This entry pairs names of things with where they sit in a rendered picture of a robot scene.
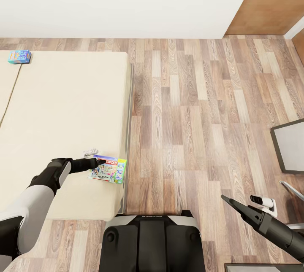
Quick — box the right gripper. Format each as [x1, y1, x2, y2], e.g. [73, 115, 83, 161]
[221, 195, 292, 250]

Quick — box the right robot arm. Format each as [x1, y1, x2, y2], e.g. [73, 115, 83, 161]
[221, 195, 304, 268]

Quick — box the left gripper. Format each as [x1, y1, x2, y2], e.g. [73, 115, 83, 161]
[78, 156, 106, 172]

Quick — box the board game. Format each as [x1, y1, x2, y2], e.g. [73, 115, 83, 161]
[8, 50, 31, 64]
[87, 154, 127, 184]

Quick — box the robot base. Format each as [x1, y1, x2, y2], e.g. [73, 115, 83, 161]
[98, 210, 206, 272]

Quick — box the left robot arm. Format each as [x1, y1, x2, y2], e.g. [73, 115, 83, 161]
[0, 148, 106, 272]

